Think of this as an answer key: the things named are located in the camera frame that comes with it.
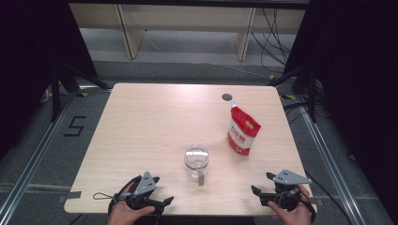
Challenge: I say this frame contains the black wrist strap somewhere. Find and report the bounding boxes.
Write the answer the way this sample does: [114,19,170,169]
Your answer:
[107,174,143,217]
[298,189,317,223]

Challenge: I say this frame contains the person's left hand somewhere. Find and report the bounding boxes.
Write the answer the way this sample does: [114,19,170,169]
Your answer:
[106,200,156,225]

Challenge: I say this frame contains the black metal stand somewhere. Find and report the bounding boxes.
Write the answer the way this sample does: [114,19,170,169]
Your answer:
[267,66,317,124]
[50,61,111,123]

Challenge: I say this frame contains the thin white floor cable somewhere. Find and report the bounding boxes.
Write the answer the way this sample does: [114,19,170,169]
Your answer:
[145,34,270,80]

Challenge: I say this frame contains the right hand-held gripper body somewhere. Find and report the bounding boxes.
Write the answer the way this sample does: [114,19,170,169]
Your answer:
[260,169,314,212]

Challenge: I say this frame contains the light wooden shelf unit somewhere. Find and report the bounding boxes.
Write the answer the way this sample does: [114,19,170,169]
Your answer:
[69,3,306,62]

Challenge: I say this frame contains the black right wrist strap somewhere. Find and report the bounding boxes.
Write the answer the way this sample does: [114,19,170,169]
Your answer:
[298,189,317,223]

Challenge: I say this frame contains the black hanging cable bundle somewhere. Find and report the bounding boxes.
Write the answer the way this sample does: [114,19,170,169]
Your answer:
[251,7,293,75]

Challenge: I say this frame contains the black left wrist strap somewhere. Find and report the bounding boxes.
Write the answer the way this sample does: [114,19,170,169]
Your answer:
[107,174,143,217]

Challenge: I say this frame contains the dark tape strip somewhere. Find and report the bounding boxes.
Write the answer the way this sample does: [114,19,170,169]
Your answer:
[58,190,83,203]

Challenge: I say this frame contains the thin grey cord loop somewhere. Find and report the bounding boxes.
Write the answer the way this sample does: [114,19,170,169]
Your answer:
[92,191,119,202]

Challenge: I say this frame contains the person's right hand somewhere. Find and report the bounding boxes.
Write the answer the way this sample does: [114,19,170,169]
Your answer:
[267,184,314,225]

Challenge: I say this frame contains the metal floor rail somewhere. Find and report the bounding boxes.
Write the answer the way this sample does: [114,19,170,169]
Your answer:
[296,102,368,225]
[0,93,77,225]

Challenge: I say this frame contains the black curtain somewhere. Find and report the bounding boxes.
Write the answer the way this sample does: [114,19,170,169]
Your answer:
[0,0,99,160]
[283,0,398,224]

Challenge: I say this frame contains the red and white sugar pouch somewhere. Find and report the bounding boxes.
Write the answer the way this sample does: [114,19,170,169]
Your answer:
[226,100,262,157]

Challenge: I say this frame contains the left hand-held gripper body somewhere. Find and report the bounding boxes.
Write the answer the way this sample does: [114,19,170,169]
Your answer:
[125,171,164,216]

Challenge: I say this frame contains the black floor cable bundle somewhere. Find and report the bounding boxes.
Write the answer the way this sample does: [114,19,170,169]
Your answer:
[282,100,330,125]

